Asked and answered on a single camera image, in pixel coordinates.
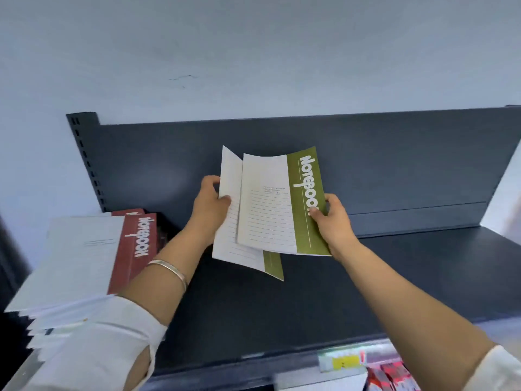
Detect red and white packets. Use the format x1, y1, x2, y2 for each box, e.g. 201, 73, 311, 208
366, 361, 422, 391

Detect white right sleeve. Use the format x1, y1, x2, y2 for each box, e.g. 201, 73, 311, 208
463, 345, 521, 391

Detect person's right forearm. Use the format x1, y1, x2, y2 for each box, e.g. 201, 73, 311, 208
338, 238, 498, 391

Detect clear shelf label strip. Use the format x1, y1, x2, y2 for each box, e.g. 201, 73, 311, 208
240, 339, 408, 374

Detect white left sleeve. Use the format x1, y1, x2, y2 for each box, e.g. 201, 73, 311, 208
36, 296, 169, 391

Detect perforated dark shelf upright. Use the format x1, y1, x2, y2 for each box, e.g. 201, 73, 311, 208
66, 112, 109, 213

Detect yellow price tag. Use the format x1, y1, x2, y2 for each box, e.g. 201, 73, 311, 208
332, 354, 362, 370

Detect person's right hand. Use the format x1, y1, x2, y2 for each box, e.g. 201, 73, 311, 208
309, 194, 361, 262

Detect person's left hand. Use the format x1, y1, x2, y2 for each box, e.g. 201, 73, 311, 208
188, 175, 233, 241

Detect green and white notebook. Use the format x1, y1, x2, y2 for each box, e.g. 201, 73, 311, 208
237, 146, 333, 257
212, 145, 285, 282

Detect dark shelf back panel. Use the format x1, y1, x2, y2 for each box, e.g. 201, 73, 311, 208
98, 106, 521, 237

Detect person's left forearm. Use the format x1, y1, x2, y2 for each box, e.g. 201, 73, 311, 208
117, 224, 216, 327

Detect silver bracelet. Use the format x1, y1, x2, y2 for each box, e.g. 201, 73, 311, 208
147, 260, 189, 292

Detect dark shelf board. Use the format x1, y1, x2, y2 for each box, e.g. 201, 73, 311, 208
148, 226, 521, 377

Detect stack of red notebooks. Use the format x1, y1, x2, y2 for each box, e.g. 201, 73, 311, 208
4, 208, 168, 363

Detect white sleeve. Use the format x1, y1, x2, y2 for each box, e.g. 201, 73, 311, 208
463, 345, 521, 391
36, 296, 169, 391

